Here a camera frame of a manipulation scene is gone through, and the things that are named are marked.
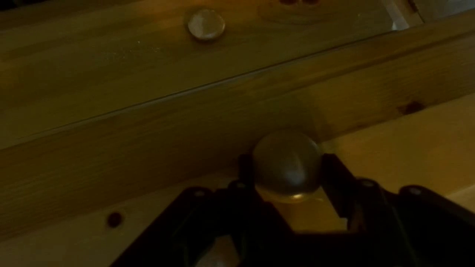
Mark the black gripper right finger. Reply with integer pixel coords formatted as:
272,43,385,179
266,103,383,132
321,154,367,230

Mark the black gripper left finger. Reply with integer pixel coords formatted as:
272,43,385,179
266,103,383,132
238,154,256,188

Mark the wooden drawer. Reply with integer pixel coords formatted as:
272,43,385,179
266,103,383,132
0,95,475,267
0,0,420,147

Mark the wooden dresser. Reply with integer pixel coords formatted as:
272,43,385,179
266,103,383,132
0,0,475,237

